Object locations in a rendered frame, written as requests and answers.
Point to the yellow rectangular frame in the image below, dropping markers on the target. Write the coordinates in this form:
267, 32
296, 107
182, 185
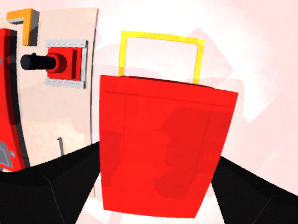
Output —
146, 35

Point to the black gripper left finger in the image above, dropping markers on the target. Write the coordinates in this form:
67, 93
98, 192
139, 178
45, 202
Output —
50, 193

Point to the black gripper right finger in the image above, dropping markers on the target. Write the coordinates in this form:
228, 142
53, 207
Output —
245, 198

